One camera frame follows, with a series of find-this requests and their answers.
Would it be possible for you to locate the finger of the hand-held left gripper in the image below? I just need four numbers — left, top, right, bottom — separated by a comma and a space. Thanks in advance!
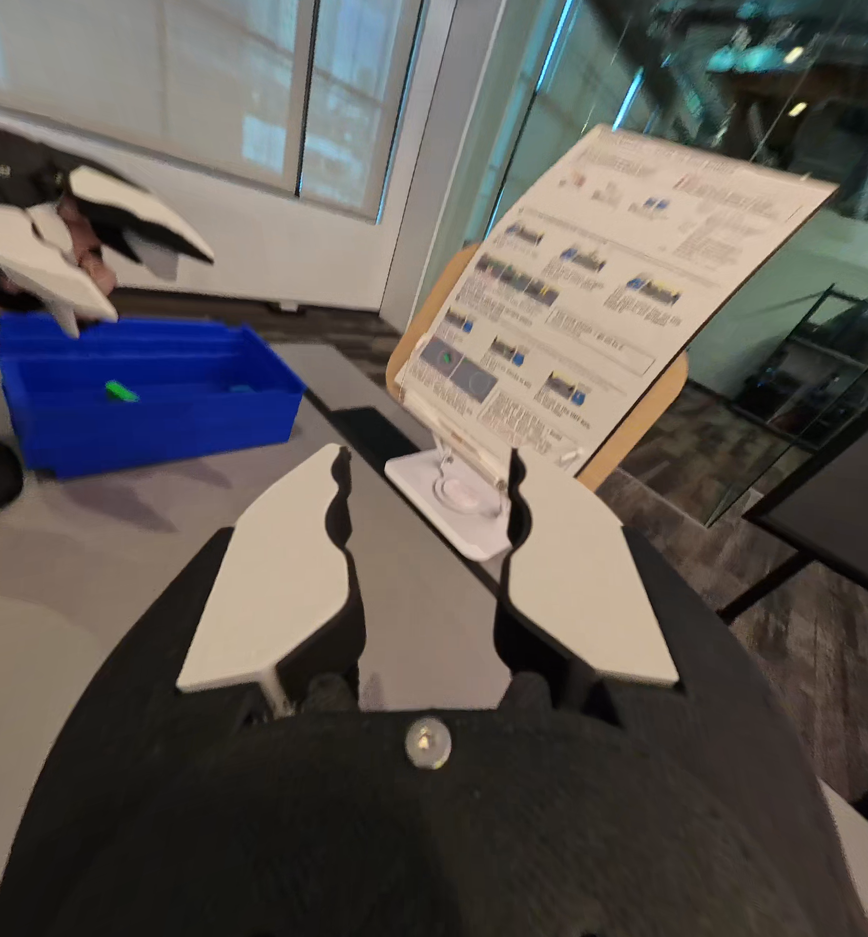
68, 164, 217, 281
0, 201, 120, 339

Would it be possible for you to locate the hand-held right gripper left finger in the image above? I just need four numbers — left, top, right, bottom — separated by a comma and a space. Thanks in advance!
176, 443, 368, 714

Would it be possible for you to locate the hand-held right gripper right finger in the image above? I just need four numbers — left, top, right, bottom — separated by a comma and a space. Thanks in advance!
493, 448, 680, 707

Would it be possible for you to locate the blue plastic bin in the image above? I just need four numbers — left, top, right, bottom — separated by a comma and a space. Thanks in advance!
0, 311, 307, 480

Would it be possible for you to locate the person's left hand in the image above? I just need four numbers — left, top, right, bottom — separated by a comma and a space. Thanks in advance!
57, 196, 118, 295

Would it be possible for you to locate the large glass window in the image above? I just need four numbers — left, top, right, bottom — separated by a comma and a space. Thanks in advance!
0, 0, 424, 224

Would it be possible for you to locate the printed instruction board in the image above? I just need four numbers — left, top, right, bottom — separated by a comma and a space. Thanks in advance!
396, 123, 841, 477

